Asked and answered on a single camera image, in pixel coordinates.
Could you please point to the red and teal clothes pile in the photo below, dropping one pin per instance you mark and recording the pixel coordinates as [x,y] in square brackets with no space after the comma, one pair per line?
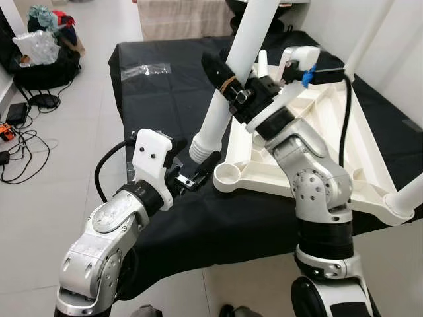
[49,16]

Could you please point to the grey robot right foot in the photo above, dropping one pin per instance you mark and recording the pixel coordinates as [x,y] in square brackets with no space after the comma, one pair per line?
[241,312]

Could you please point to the grey robot left foot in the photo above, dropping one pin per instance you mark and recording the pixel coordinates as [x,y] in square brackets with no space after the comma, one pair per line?
[145,312]

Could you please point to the black table cloth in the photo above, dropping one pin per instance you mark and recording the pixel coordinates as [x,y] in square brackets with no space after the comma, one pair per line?
[172,119]

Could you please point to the flat clear plastic bag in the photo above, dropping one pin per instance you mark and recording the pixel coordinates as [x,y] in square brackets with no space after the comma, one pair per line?
[145,70]

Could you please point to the orange black battery charger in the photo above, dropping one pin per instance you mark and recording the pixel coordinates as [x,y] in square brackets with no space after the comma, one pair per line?
[5,132]

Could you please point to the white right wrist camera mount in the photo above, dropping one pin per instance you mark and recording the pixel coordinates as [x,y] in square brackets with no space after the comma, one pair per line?
[297,56]

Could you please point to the black bag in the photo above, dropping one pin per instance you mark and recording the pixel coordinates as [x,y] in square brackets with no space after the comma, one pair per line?
[46,76]

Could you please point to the grey robot foot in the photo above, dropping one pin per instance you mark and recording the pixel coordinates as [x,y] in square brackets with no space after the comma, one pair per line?
[145,312]
[241,312]

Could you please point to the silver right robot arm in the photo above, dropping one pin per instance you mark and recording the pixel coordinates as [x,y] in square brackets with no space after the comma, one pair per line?
[317,178]

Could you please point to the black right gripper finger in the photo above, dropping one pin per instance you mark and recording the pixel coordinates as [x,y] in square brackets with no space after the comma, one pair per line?
[217,72]

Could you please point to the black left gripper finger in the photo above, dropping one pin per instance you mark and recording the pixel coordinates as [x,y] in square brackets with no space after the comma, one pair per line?
[208,168]
[178,150]

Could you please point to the white plastic table top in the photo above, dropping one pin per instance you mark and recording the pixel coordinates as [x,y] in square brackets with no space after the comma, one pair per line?
[370,132]

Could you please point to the beige striped cloth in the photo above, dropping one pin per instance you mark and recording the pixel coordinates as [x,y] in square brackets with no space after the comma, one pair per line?
[185,16]

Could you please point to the black stand base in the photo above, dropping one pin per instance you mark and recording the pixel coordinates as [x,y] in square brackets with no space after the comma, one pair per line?
[45,101]

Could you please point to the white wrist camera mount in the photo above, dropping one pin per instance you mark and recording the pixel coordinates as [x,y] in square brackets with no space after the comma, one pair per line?
[151,165]
[297,56]

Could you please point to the black power adapter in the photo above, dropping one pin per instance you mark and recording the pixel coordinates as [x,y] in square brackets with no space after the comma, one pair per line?
[17,113]

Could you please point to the tan rubber band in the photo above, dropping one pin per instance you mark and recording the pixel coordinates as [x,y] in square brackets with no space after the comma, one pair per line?
[228,84]

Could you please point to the crumpled clear plastic bag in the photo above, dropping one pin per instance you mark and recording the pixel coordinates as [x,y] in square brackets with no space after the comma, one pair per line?
[39,47]

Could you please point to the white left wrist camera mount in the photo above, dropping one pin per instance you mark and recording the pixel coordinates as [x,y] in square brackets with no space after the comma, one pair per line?
[151,165]

